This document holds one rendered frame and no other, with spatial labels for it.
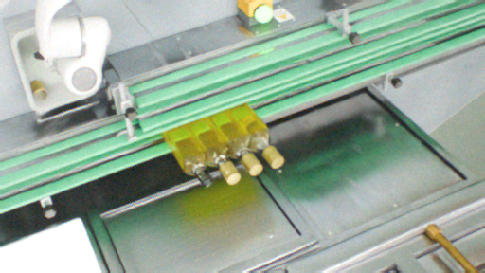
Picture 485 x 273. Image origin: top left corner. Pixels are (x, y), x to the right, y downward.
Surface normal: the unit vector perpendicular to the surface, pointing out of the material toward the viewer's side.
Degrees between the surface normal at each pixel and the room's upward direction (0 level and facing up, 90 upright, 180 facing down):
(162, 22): 0
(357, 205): 91
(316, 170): 90
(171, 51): 90
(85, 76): 15
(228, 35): 90
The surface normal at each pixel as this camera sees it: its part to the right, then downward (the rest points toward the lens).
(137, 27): 0.39, 0.56
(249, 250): -0.09, -0.77
